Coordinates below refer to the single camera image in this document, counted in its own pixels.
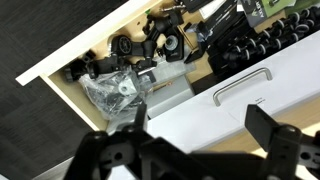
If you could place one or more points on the black clamp mount with lens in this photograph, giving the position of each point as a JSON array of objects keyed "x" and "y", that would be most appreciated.
[{"x": 170, "y": 33}]

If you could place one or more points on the black angle bracket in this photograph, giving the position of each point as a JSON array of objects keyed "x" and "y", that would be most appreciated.
[{"x": 196, "y": 53}]

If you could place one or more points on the black white flexible tripod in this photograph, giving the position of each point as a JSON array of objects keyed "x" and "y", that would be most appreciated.
[{"x": 266, "y": 43}]

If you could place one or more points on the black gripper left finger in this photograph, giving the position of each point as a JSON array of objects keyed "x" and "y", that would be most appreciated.
[{"x": 96, "y": 153}]

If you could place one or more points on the green black product box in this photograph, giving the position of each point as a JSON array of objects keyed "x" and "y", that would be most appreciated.
[{"x": 263, "y": 11}]

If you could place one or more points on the black box white print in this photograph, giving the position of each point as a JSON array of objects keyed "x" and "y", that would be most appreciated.
[{"x": 220, "y": 16}]

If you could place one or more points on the clear plastic bag of parts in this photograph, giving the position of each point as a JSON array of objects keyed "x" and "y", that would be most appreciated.
[{"x": 110, "y": 93}]

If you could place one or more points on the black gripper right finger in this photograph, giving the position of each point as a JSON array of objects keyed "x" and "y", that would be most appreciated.
[{"x": 283, "y": 146}]

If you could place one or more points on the grey flat box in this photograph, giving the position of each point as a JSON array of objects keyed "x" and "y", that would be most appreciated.
[{"x": 173, "y": 86}]

